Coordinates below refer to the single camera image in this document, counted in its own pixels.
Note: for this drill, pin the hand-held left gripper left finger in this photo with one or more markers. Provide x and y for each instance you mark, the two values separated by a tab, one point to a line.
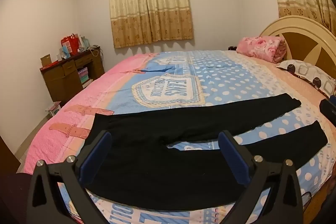
95	158

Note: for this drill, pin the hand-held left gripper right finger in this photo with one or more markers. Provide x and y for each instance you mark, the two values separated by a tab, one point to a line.
233	158

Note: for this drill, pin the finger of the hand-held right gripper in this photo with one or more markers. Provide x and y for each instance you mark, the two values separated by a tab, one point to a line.
328	109

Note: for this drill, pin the black pants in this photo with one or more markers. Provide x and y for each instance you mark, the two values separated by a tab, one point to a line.
162	161

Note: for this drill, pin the circle patterned pillow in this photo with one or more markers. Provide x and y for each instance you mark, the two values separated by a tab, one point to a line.
309	74

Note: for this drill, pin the small white pink box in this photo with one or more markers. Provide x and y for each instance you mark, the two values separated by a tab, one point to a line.
53	109

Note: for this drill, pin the cream wooden bed headboard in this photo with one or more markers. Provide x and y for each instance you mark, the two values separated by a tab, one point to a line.
307	37

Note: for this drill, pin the stack of pastel boxes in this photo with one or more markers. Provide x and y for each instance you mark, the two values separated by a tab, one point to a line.
83	76

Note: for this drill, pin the brown wooden desk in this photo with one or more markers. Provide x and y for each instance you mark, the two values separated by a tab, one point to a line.
65	79

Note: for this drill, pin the folded pink floral blanket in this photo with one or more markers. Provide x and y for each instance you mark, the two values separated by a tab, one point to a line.
261	49

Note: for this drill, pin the dark cloth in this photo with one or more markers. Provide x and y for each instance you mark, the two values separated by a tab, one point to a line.
13	200

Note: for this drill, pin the printed pink blue blanket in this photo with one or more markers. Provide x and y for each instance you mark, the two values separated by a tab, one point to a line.
170	77

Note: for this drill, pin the brown cardboard box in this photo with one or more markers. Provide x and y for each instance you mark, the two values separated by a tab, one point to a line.
45	60

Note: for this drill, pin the small black object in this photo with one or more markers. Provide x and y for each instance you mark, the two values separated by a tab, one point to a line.
232	48

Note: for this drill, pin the light blue packet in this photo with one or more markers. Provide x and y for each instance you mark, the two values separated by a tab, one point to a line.
64	53

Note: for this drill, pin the red gift bag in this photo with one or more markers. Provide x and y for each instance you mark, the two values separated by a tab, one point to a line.
70	44

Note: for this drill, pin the pale teal paper bag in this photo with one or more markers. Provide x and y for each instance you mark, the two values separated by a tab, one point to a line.
84	40

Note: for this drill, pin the beige patterned window curtain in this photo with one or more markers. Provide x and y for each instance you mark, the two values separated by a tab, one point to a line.
149	1

